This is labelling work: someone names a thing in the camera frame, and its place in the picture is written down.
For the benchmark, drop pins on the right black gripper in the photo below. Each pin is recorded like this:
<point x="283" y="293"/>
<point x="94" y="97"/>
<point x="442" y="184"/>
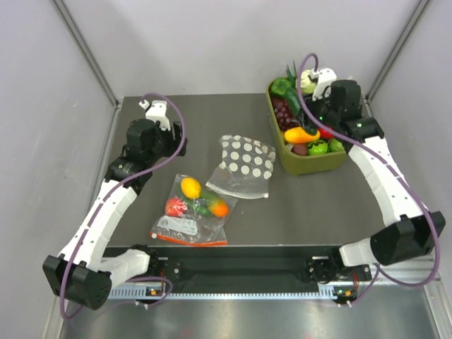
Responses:
<point x="308" y="122"/>

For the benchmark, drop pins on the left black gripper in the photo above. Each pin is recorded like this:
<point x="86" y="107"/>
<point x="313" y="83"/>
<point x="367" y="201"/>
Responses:
<point x="174" y="144"/>

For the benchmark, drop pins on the fake dark green cucumber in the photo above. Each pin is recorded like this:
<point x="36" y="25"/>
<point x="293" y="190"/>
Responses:
<point x="292" y="99"/>

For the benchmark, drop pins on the fake yellow orange mango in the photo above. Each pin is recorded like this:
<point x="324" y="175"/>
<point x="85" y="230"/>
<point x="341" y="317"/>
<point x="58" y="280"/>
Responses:
<point x="298" y="135"/>

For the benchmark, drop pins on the fake purple grapes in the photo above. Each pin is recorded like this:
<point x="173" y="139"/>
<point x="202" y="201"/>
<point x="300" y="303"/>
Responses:
<point x="285" y="119"/>

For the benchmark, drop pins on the polka dot zip bag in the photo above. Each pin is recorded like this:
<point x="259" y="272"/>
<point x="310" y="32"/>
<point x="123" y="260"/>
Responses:
<point x="245" y="168"/>

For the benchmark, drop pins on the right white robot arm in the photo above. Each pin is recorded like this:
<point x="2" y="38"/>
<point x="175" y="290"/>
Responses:
<point x="408" y="224"/>

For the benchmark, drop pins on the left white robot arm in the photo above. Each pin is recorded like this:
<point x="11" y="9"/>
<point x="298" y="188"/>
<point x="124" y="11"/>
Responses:
<point x="80" y="273"/>

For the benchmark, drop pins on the fake red radish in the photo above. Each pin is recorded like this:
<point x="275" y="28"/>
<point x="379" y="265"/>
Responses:
<point x="324" y="134"/>

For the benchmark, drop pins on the fake pale green cabbage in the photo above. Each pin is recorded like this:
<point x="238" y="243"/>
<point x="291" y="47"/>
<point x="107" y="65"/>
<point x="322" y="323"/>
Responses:
<point x="308" y="82"/>

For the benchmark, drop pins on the fake green lettuce head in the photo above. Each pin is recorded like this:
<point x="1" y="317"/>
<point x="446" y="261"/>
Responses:
<point x="335" y="145"/>

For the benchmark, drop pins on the fake watermelon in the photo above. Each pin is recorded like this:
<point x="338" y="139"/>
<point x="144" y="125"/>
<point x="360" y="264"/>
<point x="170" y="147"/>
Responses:
<point x="318" y="147"/>

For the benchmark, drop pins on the fake purple plum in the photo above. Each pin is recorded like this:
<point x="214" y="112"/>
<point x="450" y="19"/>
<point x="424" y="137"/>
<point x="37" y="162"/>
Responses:
<point x="300" y="149"/>

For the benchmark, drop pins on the fake green bell pepper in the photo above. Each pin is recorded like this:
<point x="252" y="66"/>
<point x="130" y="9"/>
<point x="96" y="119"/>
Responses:
<point x="280" y="86"/>

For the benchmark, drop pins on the fake yellow lemon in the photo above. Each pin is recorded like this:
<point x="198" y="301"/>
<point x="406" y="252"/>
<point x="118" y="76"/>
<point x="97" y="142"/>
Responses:
<point x="191" y="188"/>

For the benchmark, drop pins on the fake red apple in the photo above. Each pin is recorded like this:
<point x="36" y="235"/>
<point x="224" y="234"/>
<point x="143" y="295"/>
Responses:
<point x="175" y="207"/>

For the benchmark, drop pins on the clear bag orange zipper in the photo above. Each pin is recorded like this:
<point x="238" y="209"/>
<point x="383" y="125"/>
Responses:
<point x="194" y="215"/>

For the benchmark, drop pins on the olive green plastic bin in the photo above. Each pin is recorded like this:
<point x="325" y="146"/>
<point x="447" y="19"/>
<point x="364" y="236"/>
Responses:
<point x="300" y="164"/>

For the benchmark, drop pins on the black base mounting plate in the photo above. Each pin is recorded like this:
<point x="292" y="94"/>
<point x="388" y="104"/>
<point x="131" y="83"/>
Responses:
<point x="274" y="268"/>

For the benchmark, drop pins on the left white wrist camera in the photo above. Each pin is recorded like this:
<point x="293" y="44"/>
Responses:
<point x="156" y="112"/>

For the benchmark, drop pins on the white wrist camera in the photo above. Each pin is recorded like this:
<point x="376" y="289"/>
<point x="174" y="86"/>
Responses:
<point x="156" y="112"/>
<point x="323" y="79"/>

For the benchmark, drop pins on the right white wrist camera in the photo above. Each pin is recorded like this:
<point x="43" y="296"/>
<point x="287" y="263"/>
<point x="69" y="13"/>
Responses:
<point x="323" y="79"/>

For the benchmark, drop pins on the white slotted cable duct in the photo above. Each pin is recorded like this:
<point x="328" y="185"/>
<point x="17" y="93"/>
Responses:
<point x="153" y="291"/>

